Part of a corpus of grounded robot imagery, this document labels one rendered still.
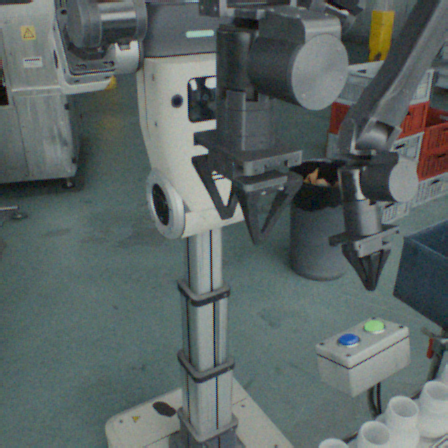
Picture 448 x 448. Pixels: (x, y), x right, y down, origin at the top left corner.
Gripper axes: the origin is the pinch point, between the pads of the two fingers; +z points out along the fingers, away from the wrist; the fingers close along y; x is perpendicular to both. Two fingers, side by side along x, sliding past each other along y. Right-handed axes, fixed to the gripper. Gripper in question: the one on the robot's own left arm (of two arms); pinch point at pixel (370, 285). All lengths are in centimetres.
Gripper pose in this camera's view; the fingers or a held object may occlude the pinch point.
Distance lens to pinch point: 80.6
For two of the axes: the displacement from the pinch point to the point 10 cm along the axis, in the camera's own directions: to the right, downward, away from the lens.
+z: 1.8, 9.7, 1.8
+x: -4.9, -0.7, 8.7
